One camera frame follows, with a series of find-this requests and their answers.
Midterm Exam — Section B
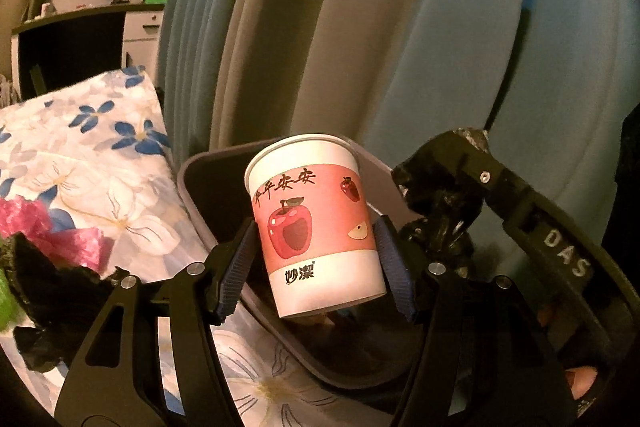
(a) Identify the blue grey curtain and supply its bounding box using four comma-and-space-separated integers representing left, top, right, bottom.
158, 0, 639, 241

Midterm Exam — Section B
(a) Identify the dark plastic trash bin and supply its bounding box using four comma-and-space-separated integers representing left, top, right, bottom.
178, 136, 422, 391

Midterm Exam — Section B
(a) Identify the floral blue white duvet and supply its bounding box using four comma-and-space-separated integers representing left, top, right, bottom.
1, 69, 390, 426

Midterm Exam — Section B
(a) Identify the black plastic bag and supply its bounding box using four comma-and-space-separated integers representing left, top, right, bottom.
392, 128, 495, 257

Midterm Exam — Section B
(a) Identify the right hand with painted nails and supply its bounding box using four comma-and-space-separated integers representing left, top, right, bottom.
537, 305, 601, 400

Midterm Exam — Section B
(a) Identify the paper cup with apple print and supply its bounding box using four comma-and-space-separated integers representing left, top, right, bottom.
244, 134, 386, 319

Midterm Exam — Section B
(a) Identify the crumpled pink plastic bag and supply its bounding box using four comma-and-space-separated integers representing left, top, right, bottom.
1, 196, 112, 272

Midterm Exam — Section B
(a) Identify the dark desk with drawers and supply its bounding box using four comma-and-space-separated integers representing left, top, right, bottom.
11, 3, 164, 100

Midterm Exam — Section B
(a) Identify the grey upholstered headboard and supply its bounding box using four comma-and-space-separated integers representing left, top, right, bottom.
0, 0, 51, 84

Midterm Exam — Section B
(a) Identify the green mesh sponge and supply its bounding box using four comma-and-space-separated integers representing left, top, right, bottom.
0, 272, 20, 331

